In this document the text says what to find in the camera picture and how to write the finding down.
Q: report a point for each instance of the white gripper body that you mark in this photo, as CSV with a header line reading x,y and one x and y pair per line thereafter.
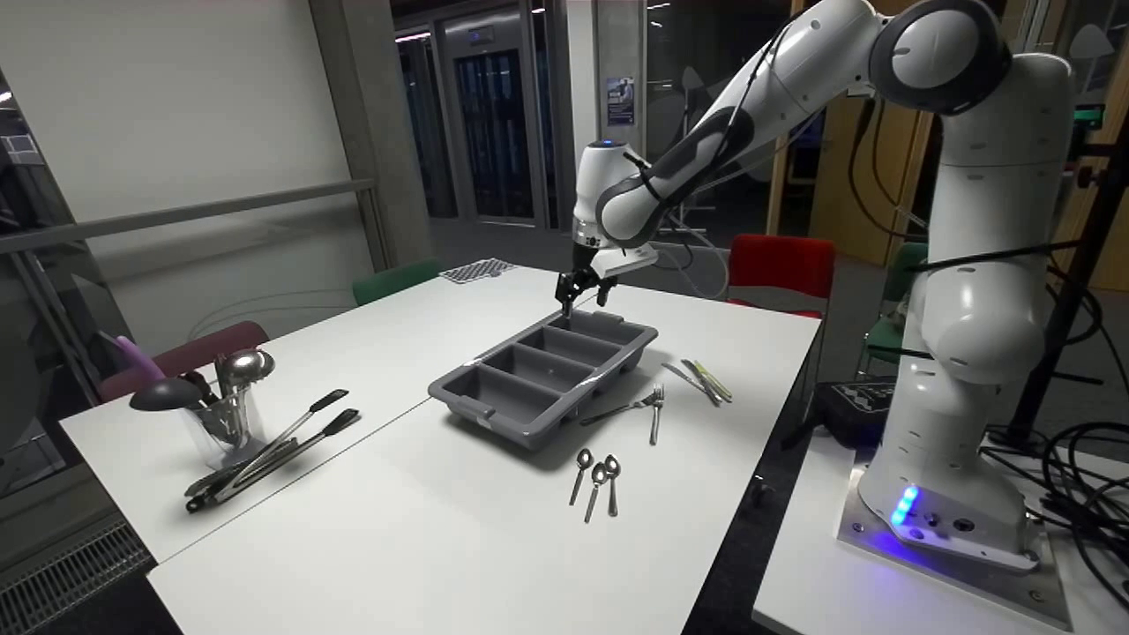
x,y
599,261

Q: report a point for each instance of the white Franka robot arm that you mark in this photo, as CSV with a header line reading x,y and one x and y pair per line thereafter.
x,y
987,236

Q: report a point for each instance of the silver metal fork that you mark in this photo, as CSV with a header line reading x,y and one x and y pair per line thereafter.
x,y
645,404
652,421

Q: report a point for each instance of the grey plastic utensil organizer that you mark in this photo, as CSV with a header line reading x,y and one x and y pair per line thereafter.
x,y
531,419

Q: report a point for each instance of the metal utensil holder cup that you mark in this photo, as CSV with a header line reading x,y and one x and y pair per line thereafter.
x,y
234,421

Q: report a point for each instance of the purple kitchen utensil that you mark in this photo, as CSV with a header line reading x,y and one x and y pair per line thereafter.
x,y
137,357

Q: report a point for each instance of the yellow-green plastic knife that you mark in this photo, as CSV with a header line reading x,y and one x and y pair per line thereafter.
x,y
712,381

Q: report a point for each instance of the green chair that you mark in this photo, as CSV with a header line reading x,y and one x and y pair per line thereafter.
x,y
892,306
399,281

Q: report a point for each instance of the red box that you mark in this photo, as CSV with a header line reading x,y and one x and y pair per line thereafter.
x,y
780,265

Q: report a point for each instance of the silver metal spoon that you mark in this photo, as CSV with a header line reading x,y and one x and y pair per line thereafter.
x,y
595,487
610,483
582,471

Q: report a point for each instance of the black box with white print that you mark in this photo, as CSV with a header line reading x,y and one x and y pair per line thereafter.
x,y
851,412

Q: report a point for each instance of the black kitchen tongs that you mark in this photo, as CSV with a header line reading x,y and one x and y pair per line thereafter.
x,y
282,457
277,439

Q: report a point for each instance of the silver metal ladle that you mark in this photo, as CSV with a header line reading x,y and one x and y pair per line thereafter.
x,y
248,368

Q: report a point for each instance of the dark red chair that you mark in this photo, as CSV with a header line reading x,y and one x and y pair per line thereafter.
x,y
196,350

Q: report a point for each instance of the grey metal railing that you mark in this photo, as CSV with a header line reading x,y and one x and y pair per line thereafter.
x,y
187,213

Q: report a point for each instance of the black ladle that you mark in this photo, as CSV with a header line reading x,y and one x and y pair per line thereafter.
x,y
162,393

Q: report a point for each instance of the black tripod pole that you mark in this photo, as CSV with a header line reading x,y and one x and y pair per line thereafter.
x,y
1078,293

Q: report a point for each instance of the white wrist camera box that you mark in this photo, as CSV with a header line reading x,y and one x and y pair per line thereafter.
x,y
641,259

